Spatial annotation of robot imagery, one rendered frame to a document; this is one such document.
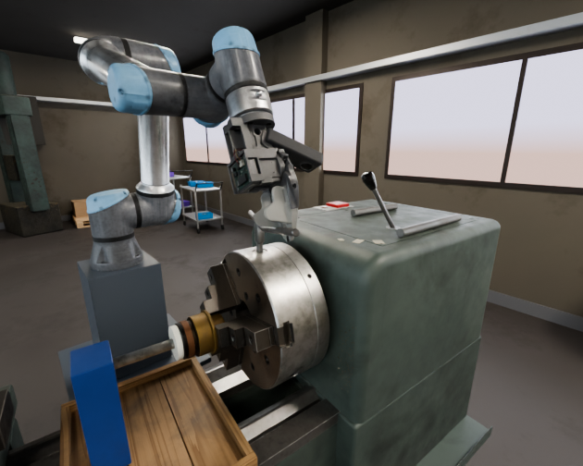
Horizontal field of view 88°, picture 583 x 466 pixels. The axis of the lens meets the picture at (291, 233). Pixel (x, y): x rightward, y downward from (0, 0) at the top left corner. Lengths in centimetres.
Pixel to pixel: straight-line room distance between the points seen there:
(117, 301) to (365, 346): 74
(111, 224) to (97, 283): 17
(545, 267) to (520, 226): 39
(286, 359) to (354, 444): 29
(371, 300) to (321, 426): 33
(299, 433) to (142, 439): 32
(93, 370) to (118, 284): 46
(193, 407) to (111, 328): 41
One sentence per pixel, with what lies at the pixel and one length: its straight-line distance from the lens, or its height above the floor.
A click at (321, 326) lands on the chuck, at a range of 66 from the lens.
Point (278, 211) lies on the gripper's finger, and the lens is 49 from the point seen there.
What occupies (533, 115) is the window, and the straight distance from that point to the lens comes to 332.
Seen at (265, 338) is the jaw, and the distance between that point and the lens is 61.
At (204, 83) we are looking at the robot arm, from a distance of 63.
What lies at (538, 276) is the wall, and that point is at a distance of 347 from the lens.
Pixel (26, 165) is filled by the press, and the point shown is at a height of 118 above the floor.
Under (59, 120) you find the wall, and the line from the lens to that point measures 780.
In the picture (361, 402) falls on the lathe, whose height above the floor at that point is 92.
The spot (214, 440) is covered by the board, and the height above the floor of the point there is 88.
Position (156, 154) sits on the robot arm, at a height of 144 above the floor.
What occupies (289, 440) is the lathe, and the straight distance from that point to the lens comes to 77.
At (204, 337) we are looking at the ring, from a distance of 66.
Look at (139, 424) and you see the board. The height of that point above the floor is 89.
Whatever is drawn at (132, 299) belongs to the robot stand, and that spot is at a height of 101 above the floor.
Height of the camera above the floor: 146
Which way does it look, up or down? 16 degrees down
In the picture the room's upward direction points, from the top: straight up
